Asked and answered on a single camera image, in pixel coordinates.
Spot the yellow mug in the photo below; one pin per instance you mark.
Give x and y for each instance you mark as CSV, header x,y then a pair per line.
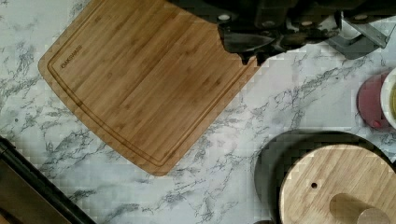
x,y
387,98

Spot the bamboo cutting board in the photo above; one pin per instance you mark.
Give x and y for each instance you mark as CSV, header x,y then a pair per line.
x,y
145,76

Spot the dark canister with wooden lid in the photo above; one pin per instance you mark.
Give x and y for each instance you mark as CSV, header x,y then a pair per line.
x,y
327,177

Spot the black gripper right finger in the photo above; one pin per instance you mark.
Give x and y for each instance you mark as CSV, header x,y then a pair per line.
x,y
358,40

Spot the toaster oven door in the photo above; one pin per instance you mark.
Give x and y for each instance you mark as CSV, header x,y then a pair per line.
x,y
28,197

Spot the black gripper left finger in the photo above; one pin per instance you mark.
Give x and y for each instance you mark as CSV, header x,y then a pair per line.
x,y
244,39

